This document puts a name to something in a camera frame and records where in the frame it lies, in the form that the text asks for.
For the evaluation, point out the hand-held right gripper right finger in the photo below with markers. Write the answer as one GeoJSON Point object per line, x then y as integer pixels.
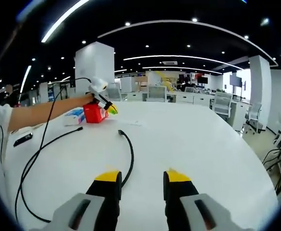
{"type": "Point", "coordinates": [178, 204]}

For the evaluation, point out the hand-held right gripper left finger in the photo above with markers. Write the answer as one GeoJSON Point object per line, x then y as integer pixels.
{"type": "Point", "coordinates": [106, 204]}

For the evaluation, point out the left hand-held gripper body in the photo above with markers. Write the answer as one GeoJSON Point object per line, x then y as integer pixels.
{"type": "Point", "coordinates": [98, 84]}

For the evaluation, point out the red USB port box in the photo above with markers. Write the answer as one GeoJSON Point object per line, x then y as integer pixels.
{"type": "Point", "coordinates": [92, 114]}

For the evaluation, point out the white desk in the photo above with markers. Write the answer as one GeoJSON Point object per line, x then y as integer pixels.
{"type": "Point", "coordinates": [191, 149]}

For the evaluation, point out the person's left hand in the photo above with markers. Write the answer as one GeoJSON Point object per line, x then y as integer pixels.
{"type": "Point", "coordinates": [89, 98]}

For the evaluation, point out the white mesh office chair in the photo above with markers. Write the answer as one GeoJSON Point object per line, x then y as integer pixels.
{"type": "Point", "coordinates": [254, 114]}
{"type": "Point", "coordinates": [157, 92]}
{"type": "Point", "coordinates": [223, 103]}
{"type": "Point", "coordinates": [113, 92]}

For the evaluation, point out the blue and white box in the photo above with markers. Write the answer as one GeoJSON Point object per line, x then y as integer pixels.
{"type": "Point", "coordinates": [74, 118]}

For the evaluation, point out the long ceiling strip light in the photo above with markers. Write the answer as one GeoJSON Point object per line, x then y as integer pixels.
{"type": "Point", "coordinates": [63, 20]}

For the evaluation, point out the row of white office cabinets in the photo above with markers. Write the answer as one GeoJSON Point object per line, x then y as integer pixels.
{"type": "Point", "coordinates": [186, 98]}

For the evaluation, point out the short ceiling strip light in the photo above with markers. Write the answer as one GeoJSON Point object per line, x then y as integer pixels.
{"type": "Point", "coordinates": [25, 79]}

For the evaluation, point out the small dark monitor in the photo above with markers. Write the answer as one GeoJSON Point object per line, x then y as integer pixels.
{"type": "Point", "coordinates": [203, 80]}

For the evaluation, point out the black phone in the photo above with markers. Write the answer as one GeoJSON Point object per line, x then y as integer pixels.
{"type": "Point", "coordinates": [22, 140]}

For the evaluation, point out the large monitor on stand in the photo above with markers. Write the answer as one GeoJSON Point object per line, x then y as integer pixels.
{"type": "Point", "coordinates": [235, 80]}

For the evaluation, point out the yellow frame structure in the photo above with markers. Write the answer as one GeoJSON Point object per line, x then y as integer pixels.
{"type": "Point", "coordinates": [165, 80]}

